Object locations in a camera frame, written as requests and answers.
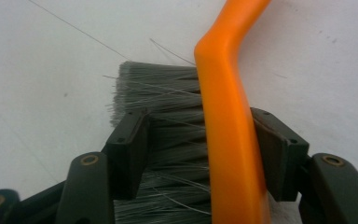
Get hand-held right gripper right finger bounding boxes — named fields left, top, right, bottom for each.
left=249, top=106, right=310, bottom=203

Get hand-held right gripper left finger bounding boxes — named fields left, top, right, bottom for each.
left=101, top=107, right=152, bottom=201

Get orange brush with grey bristles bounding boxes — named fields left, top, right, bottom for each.
left=106, top=0, right=273, bottom=224

